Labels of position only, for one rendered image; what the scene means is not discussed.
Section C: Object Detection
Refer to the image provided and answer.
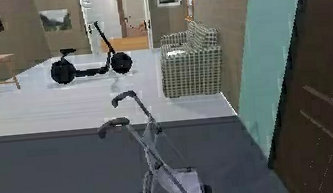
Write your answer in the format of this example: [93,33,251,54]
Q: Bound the white room door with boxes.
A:
[78,0,102,56]

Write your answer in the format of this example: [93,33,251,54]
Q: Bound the landscape framed picture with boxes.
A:
[39,8,73,33]

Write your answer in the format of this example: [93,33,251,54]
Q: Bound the grey folding walker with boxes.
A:
[94,83,213,193]

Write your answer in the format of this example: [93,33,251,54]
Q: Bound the black electric scooter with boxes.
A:
[46,17,135,86]

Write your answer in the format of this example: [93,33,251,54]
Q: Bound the checked armchair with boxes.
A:
[156,18,226,100]

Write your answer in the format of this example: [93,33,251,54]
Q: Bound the dark brown room door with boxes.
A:
[253,0,333,193]

